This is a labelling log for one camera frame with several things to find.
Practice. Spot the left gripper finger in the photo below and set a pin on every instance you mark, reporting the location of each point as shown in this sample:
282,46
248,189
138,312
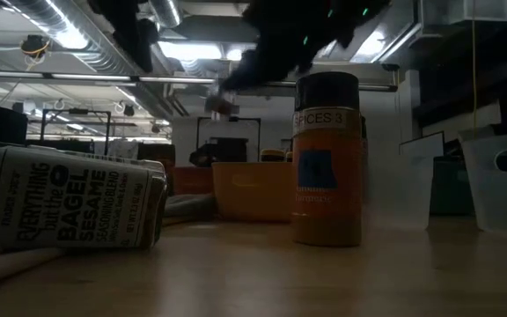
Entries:
144,57

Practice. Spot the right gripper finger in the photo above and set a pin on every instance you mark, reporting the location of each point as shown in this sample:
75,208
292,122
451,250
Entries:
258,79
249,66

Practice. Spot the orange turmeric jar black lid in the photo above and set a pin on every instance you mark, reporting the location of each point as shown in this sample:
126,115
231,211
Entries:
326,211

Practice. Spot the bagel sesame seasoning jar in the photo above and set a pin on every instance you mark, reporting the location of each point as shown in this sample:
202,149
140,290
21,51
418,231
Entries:
73,202

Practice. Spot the ceiling light panel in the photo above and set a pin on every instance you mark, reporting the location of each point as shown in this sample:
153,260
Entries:
234,55
72,39
192,51

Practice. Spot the long horizontal ceiling pipe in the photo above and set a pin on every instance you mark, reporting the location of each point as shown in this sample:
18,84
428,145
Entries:
82,77

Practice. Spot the dark teal plastic bin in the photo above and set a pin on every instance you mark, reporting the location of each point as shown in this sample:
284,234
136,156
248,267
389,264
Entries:
154,152

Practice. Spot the small yellow plastic bin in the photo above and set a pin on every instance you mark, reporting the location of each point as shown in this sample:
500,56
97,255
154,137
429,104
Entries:
249,193

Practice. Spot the orange plastic bin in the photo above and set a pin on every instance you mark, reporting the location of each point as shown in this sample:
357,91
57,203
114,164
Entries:
192,180

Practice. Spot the gray cloth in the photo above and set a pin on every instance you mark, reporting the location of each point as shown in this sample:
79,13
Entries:
189,207

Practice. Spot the white board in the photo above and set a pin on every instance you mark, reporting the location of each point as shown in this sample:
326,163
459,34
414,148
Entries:
421,147

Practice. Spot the clear plastic bin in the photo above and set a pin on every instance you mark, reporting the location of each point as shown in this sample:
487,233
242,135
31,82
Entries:
398,193
482,198

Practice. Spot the pink cloth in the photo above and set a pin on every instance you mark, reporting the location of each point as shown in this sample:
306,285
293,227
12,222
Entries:
7,264

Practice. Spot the black background workstation frame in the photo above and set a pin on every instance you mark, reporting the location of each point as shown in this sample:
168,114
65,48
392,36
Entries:
249,119
77,111

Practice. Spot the large silver spiral duct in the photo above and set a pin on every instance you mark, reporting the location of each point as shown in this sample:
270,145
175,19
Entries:
104,61

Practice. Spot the small silver spiral duct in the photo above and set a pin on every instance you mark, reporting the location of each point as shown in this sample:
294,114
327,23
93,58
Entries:
165,13

